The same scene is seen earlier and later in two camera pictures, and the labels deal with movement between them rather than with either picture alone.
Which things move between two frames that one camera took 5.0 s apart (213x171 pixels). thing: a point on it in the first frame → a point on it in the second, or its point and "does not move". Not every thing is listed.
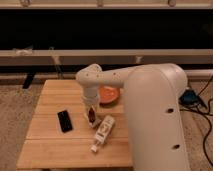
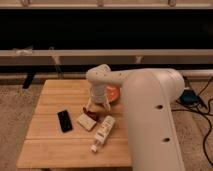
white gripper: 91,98 → 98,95
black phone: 65,122 does not move
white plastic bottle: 103,131 does not move
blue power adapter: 189,96 does not move
